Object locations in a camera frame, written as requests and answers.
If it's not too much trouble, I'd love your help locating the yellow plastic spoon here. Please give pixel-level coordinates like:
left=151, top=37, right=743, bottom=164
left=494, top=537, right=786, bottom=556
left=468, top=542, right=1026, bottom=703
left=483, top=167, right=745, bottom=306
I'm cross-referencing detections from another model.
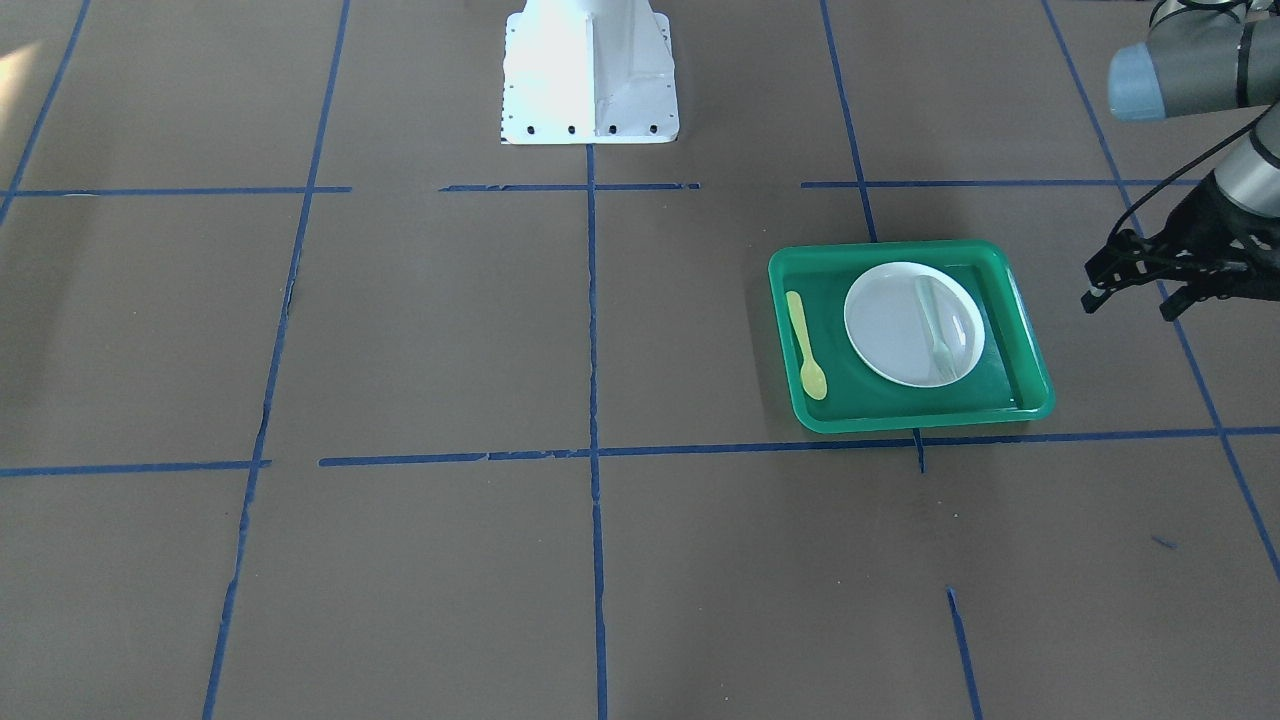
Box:
left=785, top=290, right=828, bottom=401

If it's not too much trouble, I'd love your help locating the white round plate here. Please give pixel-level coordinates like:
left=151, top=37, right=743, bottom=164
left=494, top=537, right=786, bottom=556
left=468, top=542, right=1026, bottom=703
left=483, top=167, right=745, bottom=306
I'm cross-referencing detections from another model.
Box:
left=844, top=261, right=987, bottom=389

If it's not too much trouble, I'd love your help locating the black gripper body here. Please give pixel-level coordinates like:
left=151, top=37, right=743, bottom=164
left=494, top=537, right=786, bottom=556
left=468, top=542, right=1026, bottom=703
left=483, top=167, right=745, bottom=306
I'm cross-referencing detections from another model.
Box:
left=1153, top=176, right=1279, bottom=301

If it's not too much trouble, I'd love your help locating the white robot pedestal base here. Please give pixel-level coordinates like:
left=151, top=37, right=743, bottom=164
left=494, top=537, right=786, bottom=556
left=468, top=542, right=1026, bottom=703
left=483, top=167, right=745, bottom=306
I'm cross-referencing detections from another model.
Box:
left=499, top=1, right=681, bottom=146

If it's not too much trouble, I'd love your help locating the green plastic tray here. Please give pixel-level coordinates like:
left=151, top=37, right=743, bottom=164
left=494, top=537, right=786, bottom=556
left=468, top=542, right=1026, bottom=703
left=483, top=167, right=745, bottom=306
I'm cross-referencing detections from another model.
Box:
left=768, top=240, right=1055, bottom=434

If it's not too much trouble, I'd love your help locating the pale green plastic fork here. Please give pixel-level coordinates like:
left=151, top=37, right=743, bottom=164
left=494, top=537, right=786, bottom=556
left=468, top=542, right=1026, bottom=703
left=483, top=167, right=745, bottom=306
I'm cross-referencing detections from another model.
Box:
left=914, top=275, right=957, bottom=383

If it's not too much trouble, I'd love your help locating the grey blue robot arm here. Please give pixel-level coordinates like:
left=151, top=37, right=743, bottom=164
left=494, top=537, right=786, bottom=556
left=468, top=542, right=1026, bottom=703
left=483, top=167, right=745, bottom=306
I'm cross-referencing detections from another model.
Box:
left=1082, top=1, right=1279, bottom=322

